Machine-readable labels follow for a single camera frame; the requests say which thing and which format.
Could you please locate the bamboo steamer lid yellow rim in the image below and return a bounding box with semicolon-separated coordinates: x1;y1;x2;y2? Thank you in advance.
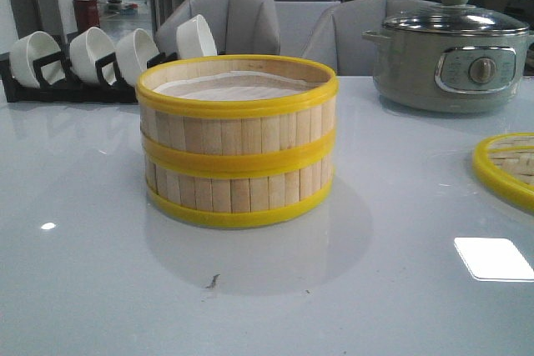
472;133;533;213

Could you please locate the grey chair right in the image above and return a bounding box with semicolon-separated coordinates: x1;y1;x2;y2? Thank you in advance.
301;0;434;76

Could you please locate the glass pot lid with knob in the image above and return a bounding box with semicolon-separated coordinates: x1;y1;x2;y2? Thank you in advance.
382;0;530;37

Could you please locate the grey chair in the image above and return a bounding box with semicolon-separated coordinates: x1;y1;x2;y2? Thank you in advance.
301;0;434;76
154;0;280;55

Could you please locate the black bowl rack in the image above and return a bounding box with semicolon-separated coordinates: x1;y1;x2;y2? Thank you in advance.
1;44;177;103

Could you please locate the white bowl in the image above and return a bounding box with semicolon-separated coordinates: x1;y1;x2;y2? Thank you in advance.
9;31;60;88
116;28;159;87
69;27;115;84
176;14;218;59

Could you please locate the grey-green electric cooking pot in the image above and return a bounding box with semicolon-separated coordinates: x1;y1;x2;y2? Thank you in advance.
362;28;533;113

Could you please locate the grey chair left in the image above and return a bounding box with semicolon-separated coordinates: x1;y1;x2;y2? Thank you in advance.
154;0;280;55

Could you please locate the red bin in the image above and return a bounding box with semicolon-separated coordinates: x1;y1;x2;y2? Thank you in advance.
73;0;100;33

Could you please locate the white bowl far left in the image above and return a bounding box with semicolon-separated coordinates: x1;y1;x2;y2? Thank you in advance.
9;31;60;88

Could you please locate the bamboo steamer basket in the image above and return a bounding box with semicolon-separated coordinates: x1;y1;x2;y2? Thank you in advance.
136;54;339;178
144;155;334;228

